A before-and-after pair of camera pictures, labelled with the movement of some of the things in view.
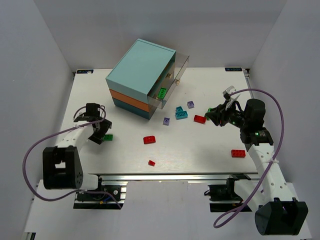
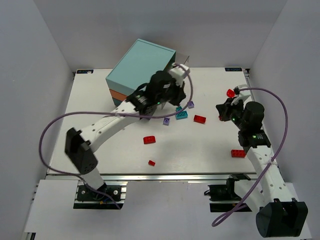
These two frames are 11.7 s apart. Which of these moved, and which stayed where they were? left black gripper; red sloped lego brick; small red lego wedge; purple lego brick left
Moved: left black gripper
Stayed: purple lego brick left; red sloped lego brick; small red lego wedge
